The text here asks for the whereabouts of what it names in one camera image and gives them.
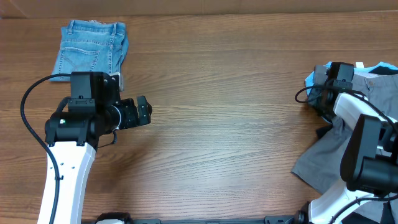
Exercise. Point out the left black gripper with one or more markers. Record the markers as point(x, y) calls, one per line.
point(131, 119)

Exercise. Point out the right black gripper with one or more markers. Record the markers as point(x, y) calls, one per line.
point(325, 101)

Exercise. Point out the grey cotton shorts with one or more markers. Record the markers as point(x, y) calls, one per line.
point(337, 196)

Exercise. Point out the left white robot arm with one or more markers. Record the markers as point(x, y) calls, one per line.
point(72, 140)

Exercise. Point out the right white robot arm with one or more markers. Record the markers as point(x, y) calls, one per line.
point(368, 169)

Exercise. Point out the folded blue denim shorts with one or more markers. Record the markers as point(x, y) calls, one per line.
point(91, 46)

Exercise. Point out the black t-shirt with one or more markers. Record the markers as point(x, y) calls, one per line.
point(321, 162)

